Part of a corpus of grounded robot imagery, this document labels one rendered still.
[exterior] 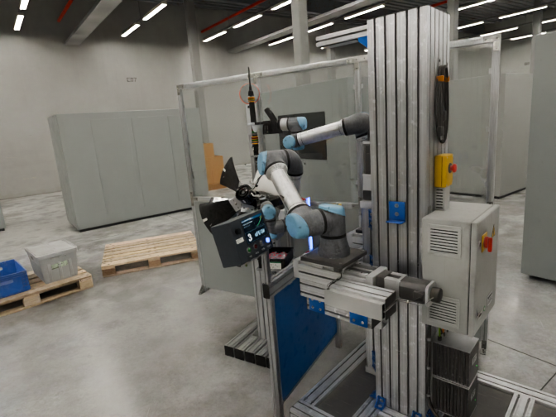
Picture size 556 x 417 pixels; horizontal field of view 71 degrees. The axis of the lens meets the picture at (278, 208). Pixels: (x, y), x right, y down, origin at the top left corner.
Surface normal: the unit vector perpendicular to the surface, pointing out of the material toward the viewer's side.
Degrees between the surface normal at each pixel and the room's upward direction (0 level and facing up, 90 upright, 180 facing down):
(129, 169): 90
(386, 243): 90
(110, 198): 90
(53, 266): 96
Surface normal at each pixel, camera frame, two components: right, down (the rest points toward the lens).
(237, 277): -0.51, 0.22
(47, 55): 0.60, 0.13
